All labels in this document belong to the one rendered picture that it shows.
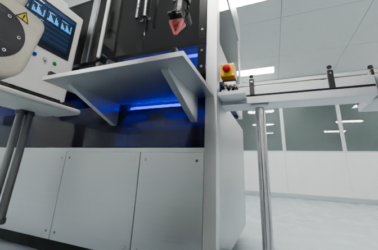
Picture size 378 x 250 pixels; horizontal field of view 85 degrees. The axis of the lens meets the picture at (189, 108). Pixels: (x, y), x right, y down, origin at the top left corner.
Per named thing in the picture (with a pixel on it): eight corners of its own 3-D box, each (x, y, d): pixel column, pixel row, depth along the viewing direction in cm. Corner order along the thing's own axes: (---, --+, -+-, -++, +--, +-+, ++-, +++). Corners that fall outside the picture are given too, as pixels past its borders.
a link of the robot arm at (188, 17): (173, -6, 103) (189, -10, 100) (181, 13, 113) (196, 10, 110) (169, 10, 98) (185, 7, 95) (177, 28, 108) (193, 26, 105)
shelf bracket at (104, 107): (112, 125, 123) (116, 105, 126) (116, 125, 121) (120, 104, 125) (60, 109, 92) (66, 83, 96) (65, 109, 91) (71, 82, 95)
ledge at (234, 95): (223, 104, 116) (223, 100, 116) (247, 102, 111) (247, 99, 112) (217, 95, 103) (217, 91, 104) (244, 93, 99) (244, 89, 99)
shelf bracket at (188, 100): (191, 122, 105) (192, 98, 108) (197, 121, 103) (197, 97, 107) (158, 100, 74) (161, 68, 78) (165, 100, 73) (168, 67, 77)
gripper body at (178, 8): (188, 29, 98) (189, 18, 101) (180, 10, 89) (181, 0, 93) (175, 31, 100) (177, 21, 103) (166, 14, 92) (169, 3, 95)
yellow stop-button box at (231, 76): (223, 82, 112) (223, 70, 114) (236, 81, 109) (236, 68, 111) (220, 76, 105) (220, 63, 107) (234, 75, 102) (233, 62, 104)
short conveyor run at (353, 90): (220, 104, 111) (220, 78, 116) (226, 112, 125) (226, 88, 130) (381, 92, 87) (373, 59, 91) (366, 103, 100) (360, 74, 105)
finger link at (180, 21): (186, 41, 94) (188, 26, 98) (180, 28, 88) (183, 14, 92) (172, 44, 96) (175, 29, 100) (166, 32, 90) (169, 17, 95)
